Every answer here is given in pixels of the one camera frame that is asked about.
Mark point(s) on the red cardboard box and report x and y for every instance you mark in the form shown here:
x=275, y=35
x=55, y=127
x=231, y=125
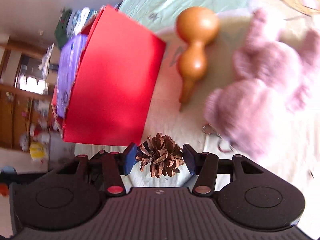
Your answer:
x=106, y=101

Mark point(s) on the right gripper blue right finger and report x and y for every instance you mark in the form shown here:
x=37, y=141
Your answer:
x=205, y=166

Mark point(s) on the orange gourd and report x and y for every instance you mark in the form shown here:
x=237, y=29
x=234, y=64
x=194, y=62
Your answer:
x=197, y=27

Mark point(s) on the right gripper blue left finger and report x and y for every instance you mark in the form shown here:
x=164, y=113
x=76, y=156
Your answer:
x=115, y=164

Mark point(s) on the brown pine cone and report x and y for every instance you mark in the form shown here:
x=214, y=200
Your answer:
x=162, y=153

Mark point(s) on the pink plush toy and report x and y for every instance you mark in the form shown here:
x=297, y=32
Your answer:
x=273, y=82

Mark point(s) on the pile of folded clothes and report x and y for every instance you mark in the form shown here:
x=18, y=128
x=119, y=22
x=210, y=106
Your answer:
x=71, y=23

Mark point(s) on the purple packet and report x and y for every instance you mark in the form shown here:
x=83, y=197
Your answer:
x=69, y=59

